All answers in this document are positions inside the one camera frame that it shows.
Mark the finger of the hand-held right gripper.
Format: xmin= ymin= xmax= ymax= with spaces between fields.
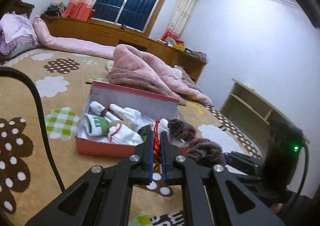
xmin=224 ymin=155 xmax=263 ymax=179
xmin=230 ymin=151 xmax=264 ymax=167

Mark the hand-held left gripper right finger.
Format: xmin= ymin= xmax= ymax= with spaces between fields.
xmin=161 ymin=132 xmax=285 ymax=226

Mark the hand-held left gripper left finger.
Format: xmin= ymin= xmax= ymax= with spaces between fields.
xmin=25 ymin=131 xmax=153 ymax=226

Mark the red cord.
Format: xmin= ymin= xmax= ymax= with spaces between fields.
xmin=152 ymin=119 xmax=162 ymax=169

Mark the dark green patterned sock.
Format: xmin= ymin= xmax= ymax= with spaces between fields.
xmin=137 ymin=126 xmax=152 ymax=143

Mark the white sock red trim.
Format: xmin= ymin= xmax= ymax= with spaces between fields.
xmin=107 ymin=125 xmax=143 ymax=146

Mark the purple knitted hat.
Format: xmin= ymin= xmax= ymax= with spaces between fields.
xmin=167 ymin=118 xmax=197 ymax=142

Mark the brown knitted sock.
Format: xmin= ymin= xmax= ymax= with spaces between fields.
xmin=187 ymin=138 xmax=227 ymax=167

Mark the white sock bundle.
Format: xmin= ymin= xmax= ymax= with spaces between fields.
xmin=109 ymin=103 xmax=143 ymax=133

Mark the red cardboard box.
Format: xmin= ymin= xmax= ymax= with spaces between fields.
xmin=75 ymin=81 xmax=190 ymax=159

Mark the white sock with green band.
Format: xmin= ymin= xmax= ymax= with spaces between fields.
xmin=83 ymin=114 xmax=111 ymax=137

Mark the white waffle sock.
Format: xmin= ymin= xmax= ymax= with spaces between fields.
xmin=89 ymin=101 xmax=120 ymax=122

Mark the light wooden shelf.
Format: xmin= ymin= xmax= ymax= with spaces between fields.
xmin=219 ymin=78 xmax=310 ymax=149

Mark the pink fleece quilt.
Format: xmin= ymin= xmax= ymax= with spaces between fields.
xmin=105 ymin=44 xmax=214 ymax=107

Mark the pile of colourful boxes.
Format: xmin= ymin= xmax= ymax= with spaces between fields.
xmin=157 ymin=36 xmax=207 ymax=60

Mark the rolled pink checked quilt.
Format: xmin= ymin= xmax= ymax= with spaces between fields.
xmin=33 ymin=16 xmax=118 ymax=58

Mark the wooden cabinet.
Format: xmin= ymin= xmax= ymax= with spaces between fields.
xmin=46 ymin=15 xmax=207 ymax=83

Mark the pile of folded clothes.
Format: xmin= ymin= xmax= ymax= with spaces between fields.
xmin=41 ymin=3 xmax=67 ymax=19

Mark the purple frilled pillow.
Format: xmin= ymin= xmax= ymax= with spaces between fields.
xmin=0 ymin=13 xmax=40 ymax=57

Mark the wooden headboard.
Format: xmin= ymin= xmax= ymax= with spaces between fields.
xmin=10 ymin=0 xmax=35 ymax=19

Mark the black cable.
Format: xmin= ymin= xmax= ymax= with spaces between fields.
xmin=0 ymin=66 xmax=65 ymax=190
xmin=285 ymin=141 xmax=310 ymax=206

